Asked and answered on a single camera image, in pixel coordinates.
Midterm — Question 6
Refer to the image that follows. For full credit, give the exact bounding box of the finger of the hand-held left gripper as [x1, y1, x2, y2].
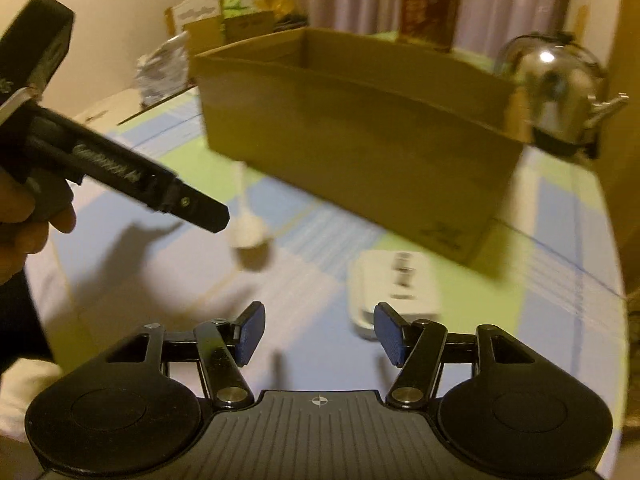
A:
[167, 182, 231, 235]

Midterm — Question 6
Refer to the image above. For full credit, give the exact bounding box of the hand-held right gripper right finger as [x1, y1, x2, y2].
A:
[375, 302, 536, 410]

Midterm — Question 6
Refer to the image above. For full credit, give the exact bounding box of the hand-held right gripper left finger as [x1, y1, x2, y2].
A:
[106, 301, 267, 410]

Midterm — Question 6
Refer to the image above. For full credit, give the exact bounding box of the white spoon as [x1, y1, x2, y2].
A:
[227, 160, 274, 252]

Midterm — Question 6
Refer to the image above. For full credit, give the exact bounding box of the white power adapter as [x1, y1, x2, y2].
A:
[348, 249, 444, 342]

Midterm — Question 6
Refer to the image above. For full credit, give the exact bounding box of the large cardboard box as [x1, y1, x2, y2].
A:
[192, 27, 537, 268]

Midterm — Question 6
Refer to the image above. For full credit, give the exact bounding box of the person's left hand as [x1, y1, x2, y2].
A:
[0, 165, 79, 272]

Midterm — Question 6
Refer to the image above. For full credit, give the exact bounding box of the crumpled white plastic bag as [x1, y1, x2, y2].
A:
[135, 32, 194, 107]

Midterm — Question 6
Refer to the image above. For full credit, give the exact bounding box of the small cardboard boxes clutter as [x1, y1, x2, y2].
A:
[164, 0, 224, 57]

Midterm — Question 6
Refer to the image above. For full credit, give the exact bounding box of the stack of green boxes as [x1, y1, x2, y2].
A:
[220, 0, 262, 17]

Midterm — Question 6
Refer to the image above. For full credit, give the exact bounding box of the yellow plastic bag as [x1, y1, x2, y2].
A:
[257, 0, 297, 17]

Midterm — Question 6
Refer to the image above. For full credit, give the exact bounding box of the stainless steel kettle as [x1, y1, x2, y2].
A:
[494, 32, 631, 162]

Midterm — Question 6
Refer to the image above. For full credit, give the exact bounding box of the red gift box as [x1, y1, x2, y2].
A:
[397, 0, 462, 54]

